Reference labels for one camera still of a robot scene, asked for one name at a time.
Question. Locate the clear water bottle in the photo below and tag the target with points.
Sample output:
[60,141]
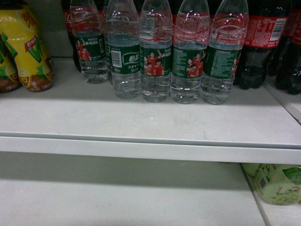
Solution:
[87,31]
[227,37]
[191,37]
[155,33]
[123,39]

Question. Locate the white metal shelf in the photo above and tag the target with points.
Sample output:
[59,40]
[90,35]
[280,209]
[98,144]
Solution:
[77,118]

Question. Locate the black cola bottle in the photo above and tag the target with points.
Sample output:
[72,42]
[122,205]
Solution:
[289,74]
[65,4]
[267,19]

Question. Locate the yellow lemon tea bottle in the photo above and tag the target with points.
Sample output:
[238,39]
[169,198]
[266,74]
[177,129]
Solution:
[9,80]
[19,30]

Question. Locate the green grape drink bottle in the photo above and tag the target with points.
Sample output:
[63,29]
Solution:
[279,184]

